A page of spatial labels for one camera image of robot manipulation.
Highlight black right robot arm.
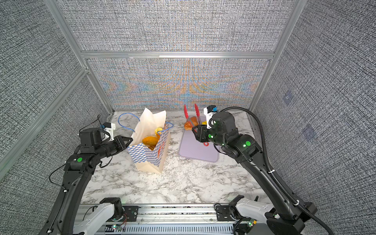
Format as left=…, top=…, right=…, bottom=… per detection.
left=192, top=106, right=317, bottom=235

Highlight checkered paper bag blue handles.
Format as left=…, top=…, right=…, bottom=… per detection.
left=117, top=108, right=174, bottom=174

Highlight brown glazed bread roll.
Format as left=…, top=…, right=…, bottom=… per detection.
left=184, top=116, right=199, bottom=130

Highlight ridged yellow bread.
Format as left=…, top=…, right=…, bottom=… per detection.
left=154, top=127, right=164, bottom=138

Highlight red metal tongs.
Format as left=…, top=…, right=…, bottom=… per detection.
left=184, top=104, right=201, bottom=128

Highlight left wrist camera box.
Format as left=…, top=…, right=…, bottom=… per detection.
left=78, top=122, right=116, bottom=146

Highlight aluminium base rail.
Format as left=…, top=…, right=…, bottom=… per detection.
left=52, top=203, right=303, bottom=235

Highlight lavender plastic tray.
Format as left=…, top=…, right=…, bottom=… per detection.
left=178, top=121, right=219, bottom=163

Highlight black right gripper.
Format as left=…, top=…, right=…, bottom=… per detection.
left=194, top=125, right=232, bottom=152

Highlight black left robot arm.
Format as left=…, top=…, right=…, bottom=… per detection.
left=40, top=134, right=133, bottom=235

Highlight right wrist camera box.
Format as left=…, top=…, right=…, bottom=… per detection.
left=204, top=105, right=218, bottom=129

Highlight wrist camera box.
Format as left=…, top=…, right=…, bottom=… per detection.
left=204, top=105, right=218, bottom=129
left=78, top=122, right=116, bottom=146

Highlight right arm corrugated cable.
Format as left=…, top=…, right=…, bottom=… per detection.
left=218, top=106, right=335, bottom=235

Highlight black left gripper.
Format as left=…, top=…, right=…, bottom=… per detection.
left=95, top=135, right=133, bottom=160

